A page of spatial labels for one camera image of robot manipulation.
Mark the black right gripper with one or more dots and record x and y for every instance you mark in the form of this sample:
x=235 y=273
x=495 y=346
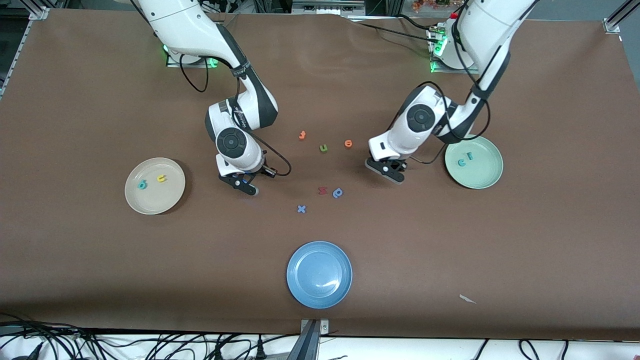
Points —
x=260 y=171

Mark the yellow foam letter u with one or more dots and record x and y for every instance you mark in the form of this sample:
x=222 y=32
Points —
x=161 y=180

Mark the teal foam letter b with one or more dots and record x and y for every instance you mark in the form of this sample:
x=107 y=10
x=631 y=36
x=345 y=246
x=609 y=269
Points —
x=141 y=186

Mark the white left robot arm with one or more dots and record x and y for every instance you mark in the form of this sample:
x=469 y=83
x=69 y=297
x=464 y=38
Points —
x=490 y=30

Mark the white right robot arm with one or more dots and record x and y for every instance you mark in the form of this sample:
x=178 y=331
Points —
x=190 y=30

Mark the blue foam letter p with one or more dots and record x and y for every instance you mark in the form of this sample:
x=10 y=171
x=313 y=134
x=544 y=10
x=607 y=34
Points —
x=341 y=193

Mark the blue round plate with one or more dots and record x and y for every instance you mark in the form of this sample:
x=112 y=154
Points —
x=319 y=275

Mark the beige brown round plate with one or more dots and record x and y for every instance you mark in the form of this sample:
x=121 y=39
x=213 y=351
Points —
x=155 y=200

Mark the grey metal box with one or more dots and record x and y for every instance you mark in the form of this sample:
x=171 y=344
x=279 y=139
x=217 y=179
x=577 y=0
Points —
x=325 y=7

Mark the brown table cover mat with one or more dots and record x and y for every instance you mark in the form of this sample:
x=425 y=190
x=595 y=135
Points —
x=100 y=260

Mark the pale green round plate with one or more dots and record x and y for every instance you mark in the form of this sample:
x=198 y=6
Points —
x=480 y=175

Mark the orange leaf decoration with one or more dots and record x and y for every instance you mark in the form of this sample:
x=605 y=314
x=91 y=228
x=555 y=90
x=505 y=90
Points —
x=425 y=5

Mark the white paper scrap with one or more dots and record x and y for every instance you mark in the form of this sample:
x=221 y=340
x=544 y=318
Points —
x=466 y=299

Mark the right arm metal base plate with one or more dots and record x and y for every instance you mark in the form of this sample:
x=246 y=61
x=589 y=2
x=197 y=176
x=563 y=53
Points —
x=172 y=64

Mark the metal camera stand bracket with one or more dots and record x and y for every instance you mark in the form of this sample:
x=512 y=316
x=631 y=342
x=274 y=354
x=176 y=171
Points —
x=312 y=332

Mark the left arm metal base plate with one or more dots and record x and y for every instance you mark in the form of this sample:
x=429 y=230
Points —
x=440 y=70

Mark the aluminium frame rail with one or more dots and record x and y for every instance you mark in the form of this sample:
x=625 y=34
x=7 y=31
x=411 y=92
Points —
x=39 y=12
x=612 y=22

